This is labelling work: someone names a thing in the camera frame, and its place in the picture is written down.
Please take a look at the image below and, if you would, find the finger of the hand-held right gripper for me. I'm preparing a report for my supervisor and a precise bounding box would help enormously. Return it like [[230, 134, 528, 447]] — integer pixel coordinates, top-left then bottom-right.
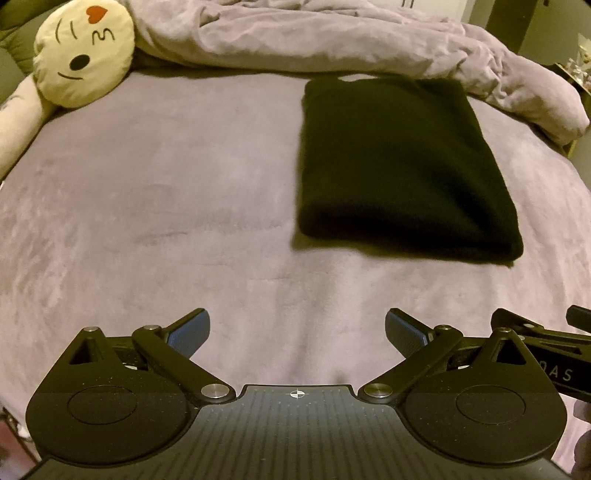
[[490, 308, 591, 354], [567, 305, 591, 332]]

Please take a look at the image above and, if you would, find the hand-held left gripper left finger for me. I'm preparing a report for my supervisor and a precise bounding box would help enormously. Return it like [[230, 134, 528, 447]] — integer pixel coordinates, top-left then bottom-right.
[[65, 308, 237, 407]]

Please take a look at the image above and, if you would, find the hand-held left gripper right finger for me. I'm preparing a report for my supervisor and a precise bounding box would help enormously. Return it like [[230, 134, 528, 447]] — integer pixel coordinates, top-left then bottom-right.
[[358, 308, 532, 407]]

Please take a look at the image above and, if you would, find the black knit sweater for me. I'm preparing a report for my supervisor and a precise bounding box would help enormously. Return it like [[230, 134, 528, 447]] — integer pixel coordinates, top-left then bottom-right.
[[291, 76, 525, 266]]

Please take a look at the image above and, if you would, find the bed with purple sheet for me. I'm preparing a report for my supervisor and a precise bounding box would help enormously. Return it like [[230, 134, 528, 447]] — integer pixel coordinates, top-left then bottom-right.
[[0, 69, 591, 416]]

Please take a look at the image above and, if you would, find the crumpled purple duvet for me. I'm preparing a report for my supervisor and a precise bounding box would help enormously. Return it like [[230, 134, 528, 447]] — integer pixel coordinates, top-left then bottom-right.
[[124, 0, 585, 146]]

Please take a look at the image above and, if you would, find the round yellow emoji pillow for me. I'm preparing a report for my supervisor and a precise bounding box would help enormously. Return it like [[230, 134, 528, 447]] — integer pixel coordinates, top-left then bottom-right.
[[33, 0, 136, 109]]

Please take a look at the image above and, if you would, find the green padded sofa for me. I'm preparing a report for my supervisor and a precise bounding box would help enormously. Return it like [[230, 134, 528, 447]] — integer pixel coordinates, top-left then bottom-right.
[[0, 0, 51, 81]]

